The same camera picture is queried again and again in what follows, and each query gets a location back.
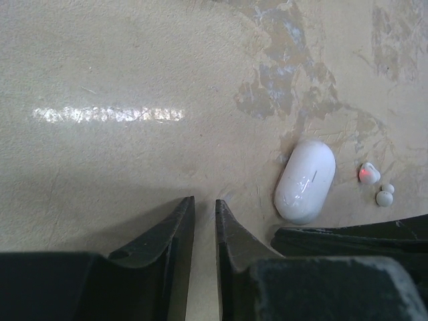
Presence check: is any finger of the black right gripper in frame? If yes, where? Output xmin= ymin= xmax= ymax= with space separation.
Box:
xmin=270 ymin=215 xmax=427 ymax=284

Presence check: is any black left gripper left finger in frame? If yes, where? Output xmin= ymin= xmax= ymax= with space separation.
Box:
xmin=1 ymin=197 xmax=195 ymax=320

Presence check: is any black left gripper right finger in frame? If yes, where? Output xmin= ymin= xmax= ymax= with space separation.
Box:
xmin=215 ymin=200 xmax=427 ymax=320

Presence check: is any white earbud charging case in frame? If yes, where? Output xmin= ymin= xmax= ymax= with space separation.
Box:
xmin=274 ymin=140 xmax=336 ymax=225

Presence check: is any white earbud far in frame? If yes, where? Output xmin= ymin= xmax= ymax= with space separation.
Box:
xmin=376 ymin=184 xmax=395 ymax=207

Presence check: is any white earbud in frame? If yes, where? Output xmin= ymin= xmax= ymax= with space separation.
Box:
xmin=358 ymin=162 xmax=381 ymax=185
xmin=376 ymin=184 xmax=395 ymax=207

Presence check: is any white earbud near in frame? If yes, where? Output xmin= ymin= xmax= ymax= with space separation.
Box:
xmin=358 ymin=162 xmax=381 ymax=185

